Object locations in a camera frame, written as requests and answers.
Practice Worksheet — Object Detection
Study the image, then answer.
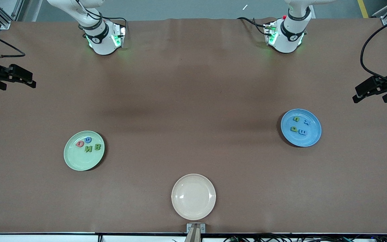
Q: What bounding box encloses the blue plate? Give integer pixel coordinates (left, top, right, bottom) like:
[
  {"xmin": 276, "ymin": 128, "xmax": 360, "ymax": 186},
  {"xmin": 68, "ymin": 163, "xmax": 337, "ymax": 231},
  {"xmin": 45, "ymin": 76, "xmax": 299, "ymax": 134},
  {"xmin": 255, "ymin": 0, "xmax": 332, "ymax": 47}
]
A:
[{"xmin": 280, "ymin": 108, "xmax": 322, "ymax": 148}]

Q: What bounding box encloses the light green plate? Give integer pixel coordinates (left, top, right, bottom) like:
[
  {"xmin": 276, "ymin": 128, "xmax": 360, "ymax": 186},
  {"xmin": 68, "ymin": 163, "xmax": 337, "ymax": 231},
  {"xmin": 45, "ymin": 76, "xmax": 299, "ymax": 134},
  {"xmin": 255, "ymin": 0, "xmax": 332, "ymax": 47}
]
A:
[{"xmin": 63, "ymin": 130, "xmax": 105, "ymax": 171}]

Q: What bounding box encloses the brown table mat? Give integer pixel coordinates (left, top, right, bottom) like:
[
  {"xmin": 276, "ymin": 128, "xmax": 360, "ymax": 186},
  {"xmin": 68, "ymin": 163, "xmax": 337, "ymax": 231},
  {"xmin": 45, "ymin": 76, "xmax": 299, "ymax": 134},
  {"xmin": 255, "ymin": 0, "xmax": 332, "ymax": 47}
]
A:
[{"xmin": 0, "ymin": 17, "xmax": 387, "ymax": 234}]

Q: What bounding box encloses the beige plate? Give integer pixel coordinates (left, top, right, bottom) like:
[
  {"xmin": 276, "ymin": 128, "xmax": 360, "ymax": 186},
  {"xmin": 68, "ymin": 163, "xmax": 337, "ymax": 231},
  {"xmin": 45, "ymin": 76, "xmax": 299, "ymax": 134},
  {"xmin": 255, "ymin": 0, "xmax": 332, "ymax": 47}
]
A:
[{"xmin": 171, "ymin": 173, "xmax": 216, "ymax": 221}]

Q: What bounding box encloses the black right arm base cable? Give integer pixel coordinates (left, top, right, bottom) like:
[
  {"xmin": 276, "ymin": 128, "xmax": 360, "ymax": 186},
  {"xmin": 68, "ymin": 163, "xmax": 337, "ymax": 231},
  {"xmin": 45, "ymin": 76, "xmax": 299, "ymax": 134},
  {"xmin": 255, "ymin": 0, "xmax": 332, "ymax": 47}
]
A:
[{"xmin": 104, "ymin": 17, "xmax": 128, "ymax": 38}]

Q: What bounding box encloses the black arm base cable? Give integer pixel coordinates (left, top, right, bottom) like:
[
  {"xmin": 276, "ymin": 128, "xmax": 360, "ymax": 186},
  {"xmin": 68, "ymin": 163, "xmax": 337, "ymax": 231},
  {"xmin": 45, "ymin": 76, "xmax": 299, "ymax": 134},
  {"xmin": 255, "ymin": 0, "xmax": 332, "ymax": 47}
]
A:
[
  {"xmin": 104, "ymin": 17, "xmax": 128, "ymax": 38},
  {"xmin": 236, "ymin": 16, "xmax": 268, "ymax": 37}
]

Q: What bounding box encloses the black left arm base cable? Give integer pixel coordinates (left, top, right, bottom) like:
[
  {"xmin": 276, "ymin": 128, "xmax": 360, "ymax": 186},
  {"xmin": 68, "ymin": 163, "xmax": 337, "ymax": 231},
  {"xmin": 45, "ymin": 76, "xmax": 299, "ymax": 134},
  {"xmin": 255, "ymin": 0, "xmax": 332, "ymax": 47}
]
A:
[{"xmin": 236, "ymin": 16, "xmax": 268, "ymax": 37}]

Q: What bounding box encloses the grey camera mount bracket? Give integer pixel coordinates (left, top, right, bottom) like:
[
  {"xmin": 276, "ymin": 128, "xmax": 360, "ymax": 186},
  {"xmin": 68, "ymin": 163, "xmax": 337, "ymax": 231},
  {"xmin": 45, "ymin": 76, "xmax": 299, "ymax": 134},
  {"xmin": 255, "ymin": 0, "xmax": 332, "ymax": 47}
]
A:
[{"xmin": 186, "ymin": 223, "xmax": 206, "ymax": 242}]

